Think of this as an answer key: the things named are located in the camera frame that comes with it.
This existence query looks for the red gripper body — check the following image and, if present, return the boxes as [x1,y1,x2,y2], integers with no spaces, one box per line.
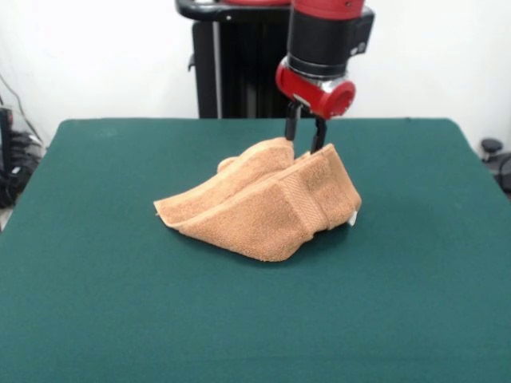
[275,57,357,120]

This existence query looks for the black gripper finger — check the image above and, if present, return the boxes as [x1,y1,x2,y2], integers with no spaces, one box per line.
[309,115,330,155]
[283,101,301,142]

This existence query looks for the tan terry towel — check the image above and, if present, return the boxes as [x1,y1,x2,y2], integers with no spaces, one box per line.
[153,136,363,264]

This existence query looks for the black round caster foot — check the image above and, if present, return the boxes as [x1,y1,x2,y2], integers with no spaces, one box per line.
[480,137,511,200]

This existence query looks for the dark green table cloth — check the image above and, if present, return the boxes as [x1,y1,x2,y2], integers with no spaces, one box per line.
[0,117,511,383]

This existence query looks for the black box device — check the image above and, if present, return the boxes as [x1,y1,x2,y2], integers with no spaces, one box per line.
[0,106,15,207]

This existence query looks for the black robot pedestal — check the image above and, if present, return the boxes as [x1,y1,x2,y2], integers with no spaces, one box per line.
[174,0,316,120]

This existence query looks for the black cable bundle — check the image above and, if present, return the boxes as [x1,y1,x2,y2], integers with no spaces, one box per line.
[7,130,46,203]

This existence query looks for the grey wall cable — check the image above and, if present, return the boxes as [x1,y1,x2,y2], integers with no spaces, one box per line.
[0,73,45,145]

